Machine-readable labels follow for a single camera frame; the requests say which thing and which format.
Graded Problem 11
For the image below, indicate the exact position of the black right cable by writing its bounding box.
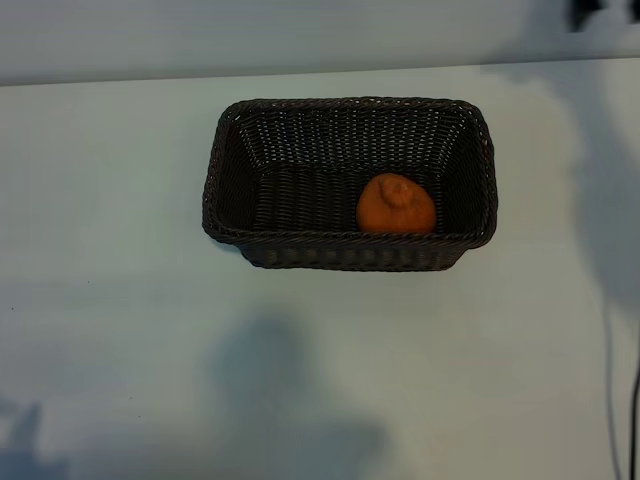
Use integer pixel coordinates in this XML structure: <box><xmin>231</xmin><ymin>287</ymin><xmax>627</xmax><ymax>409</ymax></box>
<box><xmin>628</xmin><ymin>369</ymin><xmax>640</xmax><ymax>480</ymax></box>

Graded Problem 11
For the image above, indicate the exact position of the dark brown wicker basket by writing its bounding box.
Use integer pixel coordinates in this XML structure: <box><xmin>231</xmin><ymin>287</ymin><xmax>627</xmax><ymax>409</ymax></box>
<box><xmin>201</xmin><ymin>96</ymin><xmax>500</xmax><ymax>273</ymax></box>

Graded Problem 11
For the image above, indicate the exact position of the orange fruit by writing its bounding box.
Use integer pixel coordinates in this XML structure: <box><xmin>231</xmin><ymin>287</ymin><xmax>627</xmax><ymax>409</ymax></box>
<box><xmin>356</xmin><ymin>172</ymin><xmax>438</xmax><ymax>235</ymax></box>

